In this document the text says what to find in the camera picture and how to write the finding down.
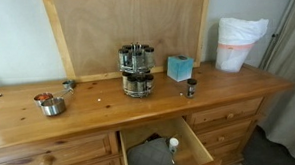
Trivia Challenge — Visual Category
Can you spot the medium steel measuring cup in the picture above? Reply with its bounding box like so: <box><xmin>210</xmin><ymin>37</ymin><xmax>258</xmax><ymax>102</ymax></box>
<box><xmin>33</xmin><ymin>89</ymin><xmax>75</xmax><ymax>107</ymax></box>

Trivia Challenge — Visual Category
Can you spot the large round wooden knob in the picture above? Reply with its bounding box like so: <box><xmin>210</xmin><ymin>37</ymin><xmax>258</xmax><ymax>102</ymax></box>
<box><xmin>39</xmin><ymin>154</ymin><xmax>56</xmax><ymax>165</ymax></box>

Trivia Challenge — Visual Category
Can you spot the two-tier chrome spice rack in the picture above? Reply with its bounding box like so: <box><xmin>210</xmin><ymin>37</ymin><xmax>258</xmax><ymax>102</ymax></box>
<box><xmin>116</xmin><ymin>41</ymin><xmax>158</xmax><ymax>100</ymax></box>

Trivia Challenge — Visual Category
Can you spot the teal tissue box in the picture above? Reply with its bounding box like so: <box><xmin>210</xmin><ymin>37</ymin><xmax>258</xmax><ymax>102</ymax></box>
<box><xmin>165</xmin><ymin>54</ymin><xmax>196</xmax><ymax>84</ymax></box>

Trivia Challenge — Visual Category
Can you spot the loose black-lidded spice jar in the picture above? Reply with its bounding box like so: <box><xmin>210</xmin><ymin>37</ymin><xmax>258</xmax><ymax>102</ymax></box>
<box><xmin>185</xmin><ymin>77</ymin><xmax>199</xmax><ymax>99</ymax></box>

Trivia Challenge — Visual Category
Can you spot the framed plywood board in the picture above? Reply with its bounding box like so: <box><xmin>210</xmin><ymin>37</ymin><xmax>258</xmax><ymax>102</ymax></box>
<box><xmin>42</xmin><ymin>0</ymin><xmax>215</xmax><ymax>85</ymax></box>

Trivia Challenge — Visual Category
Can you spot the small white bottle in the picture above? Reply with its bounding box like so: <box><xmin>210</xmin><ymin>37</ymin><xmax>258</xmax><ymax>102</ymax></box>
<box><xmin>168</xmin><ymin>136</ymin><xmax>181</xmax><ymax>156</ymax></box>

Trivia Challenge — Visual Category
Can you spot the open wooden drawer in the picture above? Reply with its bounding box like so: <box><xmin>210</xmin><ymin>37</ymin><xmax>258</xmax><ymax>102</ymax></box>
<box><xmin>118</xmin><ymin>114</ymin><xmax>223</xmax><ymax>165</ymax></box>

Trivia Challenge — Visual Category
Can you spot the grey quilted cloth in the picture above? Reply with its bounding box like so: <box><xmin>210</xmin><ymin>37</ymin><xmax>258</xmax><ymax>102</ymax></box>
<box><xmin>125</xmin><ymin>136</ymin><xmax>179</xmax><ymax>165</ymax></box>

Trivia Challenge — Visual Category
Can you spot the wide closed wooden drawer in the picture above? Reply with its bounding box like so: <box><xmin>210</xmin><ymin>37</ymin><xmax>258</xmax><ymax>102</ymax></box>
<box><xmin>0</xmin><ymin>133</ymin><xmax>113</xmax><ymax>165</ymax></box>

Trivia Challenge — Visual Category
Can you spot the white bagged trash bin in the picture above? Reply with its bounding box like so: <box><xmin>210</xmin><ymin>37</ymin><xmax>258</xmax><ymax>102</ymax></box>
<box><xmin>213</xmin><ymin>15</ymin><xmax>272</xmax><ymax>74</ymax></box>

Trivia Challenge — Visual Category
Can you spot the grey beige curtain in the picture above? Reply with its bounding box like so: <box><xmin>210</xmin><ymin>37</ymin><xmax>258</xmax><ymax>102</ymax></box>
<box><xmin>252</xmin><ymin>0</ymin><xmax>295</xmax><ymax>165</ymax></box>

